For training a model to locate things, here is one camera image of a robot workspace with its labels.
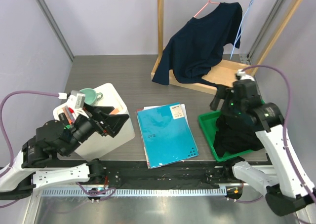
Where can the white storage box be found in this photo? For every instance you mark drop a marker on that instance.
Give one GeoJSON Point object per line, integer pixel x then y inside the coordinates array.
{"type": "Point", "coordinates": [96, 145]}

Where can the pink hanger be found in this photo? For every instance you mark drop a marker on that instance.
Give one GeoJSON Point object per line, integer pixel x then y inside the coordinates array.
{"type": "Point", "coordinates": [205, 6]}

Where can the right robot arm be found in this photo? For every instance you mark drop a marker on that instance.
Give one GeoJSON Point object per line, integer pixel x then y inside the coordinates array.
{"type": "Point", "coordinates": [290, 190]}

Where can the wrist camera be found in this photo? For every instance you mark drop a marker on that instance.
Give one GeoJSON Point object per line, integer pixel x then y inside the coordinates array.
{"type": "Point", "coordinates": [242, 75]}
{"type": "Point", "coordinates": [74, 100]}

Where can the orange marker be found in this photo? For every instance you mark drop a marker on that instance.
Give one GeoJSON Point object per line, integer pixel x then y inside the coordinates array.
{"type": "Point", "coordinates": [68, 115]}

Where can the mint green cup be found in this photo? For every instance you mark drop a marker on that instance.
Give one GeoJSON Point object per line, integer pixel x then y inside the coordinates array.
{"type": "Point", "coordinates": [91, 96]}

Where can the black flower print t shirt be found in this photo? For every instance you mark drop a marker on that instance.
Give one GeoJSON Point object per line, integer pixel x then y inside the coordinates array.
{"type": "Point", "coordinates": [234, 137]}

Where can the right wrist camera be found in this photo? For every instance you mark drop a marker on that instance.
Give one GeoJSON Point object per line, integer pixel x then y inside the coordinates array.
{"type": "Point", "coordinates": [242, 75]}

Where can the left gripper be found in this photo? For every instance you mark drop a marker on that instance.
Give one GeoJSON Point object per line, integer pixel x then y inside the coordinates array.
{"type": "Point", "coordinates": [113, 122]}

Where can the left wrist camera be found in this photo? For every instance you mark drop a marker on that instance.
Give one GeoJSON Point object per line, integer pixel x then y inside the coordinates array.
{"type": "Point", "coordinates": [74, 100]}

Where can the wooden clothes rack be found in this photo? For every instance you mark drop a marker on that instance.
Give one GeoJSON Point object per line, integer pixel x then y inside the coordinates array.
{"type": "Point", "coordinates": [224, 72]}

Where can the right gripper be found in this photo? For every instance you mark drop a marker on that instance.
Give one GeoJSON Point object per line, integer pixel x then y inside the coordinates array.
{"type": "Point", "coordinates": [220, 93]}

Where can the light blue hanger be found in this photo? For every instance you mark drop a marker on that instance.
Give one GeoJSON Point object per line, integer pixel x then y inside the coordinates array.
{"type": "Point", "coordinates": [240, 30]}

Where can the navy blue t shirt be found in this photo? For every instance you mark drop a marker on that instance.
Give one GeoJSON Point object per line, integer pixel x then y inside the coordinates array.
{"type": "Point", "coordinates": [199, 45]}

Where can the teal notebook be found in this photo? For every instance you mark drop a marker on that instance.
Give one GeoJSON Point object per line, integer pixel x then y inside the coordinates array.
{"type": "Point", "coordinates": [165, 135]}

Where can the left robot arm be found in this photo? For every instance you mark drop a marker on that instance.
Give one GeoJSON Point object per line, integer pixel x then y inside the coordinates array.
{"type": "Point", "coordinates": [35, 166]}

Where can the green plastic tray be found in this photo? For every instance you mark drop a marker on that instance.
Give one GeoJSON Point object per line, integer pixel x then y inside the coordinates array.
{"type": "Point", "coordinates": [207, 125]}

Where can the green black highlighter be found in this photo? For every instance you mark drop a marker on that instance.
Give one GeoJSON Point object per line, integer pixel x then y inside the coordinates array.
{"type": "Point", "coordinates": [63, 117]}

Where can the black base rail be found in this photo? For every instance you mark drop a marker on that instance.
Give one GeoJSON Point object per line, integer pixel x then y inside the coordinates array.
{"type": "Point", "coordinates": [180, 175]}

